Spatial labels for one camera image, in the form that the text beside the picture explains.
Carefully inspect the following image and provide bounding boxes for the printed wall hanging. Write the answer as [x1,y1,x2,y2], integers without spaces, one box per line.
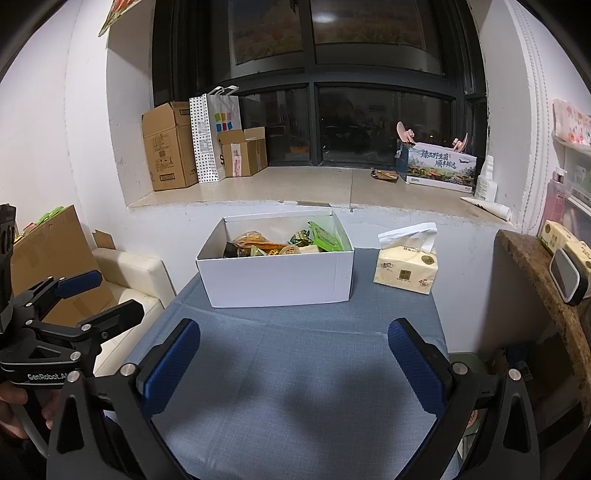
[98,0,145,34]

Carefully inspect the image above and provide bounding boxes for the printed landscape carton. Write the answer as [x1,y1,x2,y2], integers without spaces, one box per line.
[396,141,478,192]

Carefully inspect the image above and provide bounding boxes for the white rounded device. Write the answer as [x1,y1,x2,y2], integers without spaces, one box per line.
[548,247,591,306]

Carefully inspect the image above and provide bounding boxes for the floral cloth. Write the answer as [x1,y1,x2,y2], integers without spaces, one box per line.
[552,98,591,147]

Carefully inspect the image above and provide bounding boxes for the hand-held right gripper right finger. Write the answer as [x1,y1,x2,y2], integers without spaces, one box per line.
[388,317,542,480]

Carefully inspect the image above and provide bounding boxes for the cream sofa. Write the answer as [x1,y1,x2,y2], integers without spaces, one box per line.
[91,247,177,376]

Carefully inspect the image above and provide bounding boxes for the white tube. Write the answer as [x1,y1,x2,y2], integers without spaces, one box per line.
[460,196,512,221]

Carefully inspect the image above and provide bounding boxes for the flat brown cardboard sheet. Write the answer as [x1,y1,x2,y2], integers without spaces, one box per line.
[9,204,117,326]

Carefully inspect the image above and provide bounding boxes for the beige windowsill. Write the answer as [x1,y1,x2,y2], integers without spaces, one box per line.
[126,165,516,209]

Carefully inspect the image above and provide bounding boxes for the white pump bottle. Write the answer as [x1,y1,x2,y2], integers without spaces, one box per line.
[549,168,570,228]

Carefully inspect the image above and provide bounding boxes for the large brown cardboard box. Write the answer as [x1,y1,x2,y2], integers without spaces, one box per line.
[141,102,199,192]

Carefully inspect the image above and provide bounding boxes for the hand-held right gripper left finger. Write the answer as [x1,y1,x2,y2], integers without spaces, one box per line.
[46,318,202,480]

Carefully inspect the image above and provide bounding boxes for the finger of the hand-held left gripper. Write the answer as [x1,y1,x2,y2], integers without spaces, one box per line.
[17,270,103,320]
[31,298,146,366]

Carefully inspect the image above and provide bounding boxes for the white bag with coloured squares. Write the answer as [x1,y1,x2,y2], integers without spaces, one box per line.
[206,86,242,181]

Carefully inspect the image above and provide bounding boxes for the person's left hand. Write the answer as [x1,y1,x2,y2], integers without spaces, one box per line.
[0,380,62,440]

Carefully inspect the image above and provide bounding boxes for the white cardboard box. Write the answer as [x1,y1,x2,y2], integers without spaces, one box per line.
[195,209,355,309]

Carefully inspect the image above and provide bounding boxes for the small brown cardboard box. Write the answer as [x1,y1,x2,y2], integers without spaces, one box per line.
[217,126,269,178]

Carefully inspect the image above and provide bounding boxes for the dark window frame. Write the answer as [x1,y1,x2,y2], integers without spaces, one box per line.
[151,0,489,169]

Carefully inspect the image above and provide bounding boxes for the orange snack packet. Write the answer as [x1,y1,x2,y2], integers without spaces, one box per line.
[232,230,271,256]

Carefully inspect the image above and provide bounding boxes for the clear plastic drawer unit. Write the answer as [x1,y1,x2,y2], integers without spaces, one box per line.
[538,138,591,234]

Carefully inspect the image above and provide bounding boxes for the pale yellow tissue box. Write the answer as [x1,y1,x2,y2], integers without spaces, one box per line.
[539,220,591,271]

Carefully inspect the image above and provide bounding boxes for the yellow tissue pack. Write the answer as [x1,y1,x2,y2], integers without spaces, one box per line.
[372,222,439,295]

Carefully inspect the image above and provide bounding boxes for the green snack packet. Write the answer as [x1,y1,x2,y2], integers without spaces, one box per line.
[308,221,345,253]

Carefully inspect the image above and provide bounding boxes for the blue tablecloth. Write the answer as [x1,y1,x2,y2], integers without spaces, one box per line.
[105,247,463,480]

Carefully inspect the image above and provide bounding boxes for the green packets behind cardboard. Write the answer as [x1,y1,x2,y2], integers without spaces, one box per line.
[15,207,64,241]

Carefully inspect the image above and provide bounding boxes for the white plastic bottle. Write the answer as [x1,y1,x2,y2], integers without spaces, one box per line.
[475,155,495,202]

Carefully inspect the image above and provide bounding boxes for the polka-dot paper bag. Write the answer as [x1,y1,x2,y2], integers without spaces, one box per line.
[188,93,219,184]

